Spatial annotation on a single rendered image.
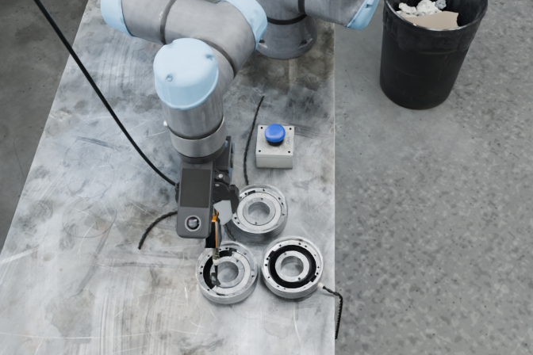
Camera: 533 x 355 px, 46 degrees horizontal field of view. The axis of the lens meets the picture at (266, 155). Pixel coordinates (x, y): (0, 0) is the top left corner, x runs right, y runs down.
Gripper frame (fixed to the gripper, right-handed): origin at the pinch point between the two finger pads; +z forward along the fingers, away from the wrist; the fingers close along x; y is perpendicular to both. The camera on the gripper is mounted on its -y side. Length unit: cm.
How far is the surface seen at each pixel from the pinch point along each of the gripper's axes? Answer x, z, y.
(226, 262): -1.4, 10.7, -1.7
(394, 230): -45, 93, 50
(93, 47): 34, 13, 52
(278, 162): -9.6, 11.0, 19.8
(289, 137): -11.8, 8.7, 23.9
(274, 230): -9.4, 9.6, 4.0
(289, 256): -12.3, 10.3, -0.5
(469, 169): -72, 94, 75
